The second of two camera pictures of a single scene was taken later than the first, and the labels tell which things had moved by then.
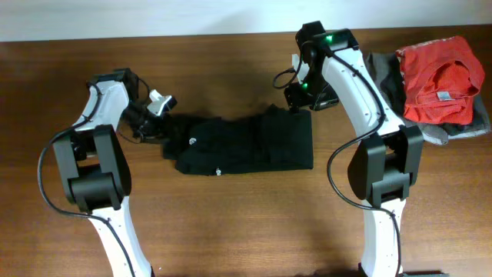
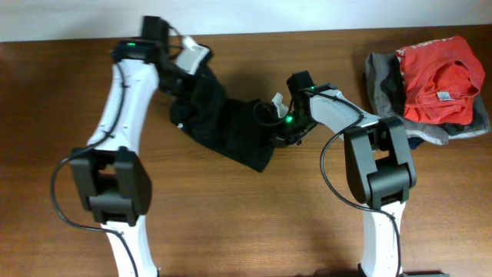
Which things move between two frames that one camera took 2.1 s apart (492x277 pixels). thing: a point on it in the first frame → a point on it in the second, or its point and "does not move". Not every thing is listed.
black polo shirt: x=275 y=138 → x=229 y=125
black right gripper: x=296 y=100 → x=279 y=135
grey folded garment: x=387 y=66 does not move
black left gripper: x=162 y=131 → x=191 y=81
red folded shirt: x=440 y=78 does not move
